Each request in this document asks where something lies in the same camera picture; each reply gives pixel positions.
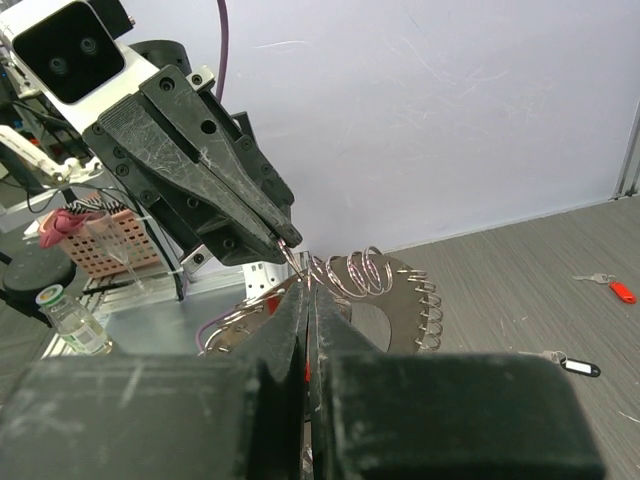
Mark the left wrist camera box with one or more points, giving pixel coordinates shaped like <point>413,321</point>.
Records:
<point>71,51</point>

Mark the key with black tag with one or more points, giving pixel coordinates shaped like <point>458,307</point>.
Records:
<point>560,358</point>

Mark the pink perforated basket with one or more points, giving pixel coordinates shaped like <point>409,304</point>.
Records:
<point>106,245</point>

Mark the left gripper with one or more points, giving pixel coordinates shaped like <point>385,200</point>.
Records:
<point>190,200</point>

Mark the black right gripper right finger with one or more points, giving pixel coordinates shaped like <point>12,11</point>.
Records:
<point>378,415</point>

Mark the key with red white tag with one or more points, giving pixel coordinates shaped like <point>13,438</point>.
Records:
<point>307,371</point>

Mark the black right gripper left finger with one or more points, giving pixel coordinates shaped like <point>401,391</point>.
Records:
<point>234,416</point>

